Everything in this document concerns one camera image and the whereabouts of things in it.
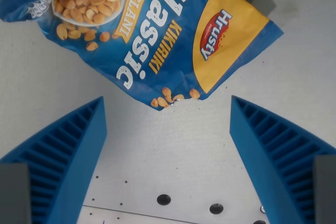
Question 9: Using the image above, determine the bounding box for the blue peanut snack bag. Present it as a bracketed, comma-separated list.
[0, 0, 285, 110]

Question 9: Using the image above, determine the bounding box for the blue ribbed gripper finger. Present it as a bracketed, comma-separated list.
[229, 95, 336, 224]
[0, 96, 108, 224]

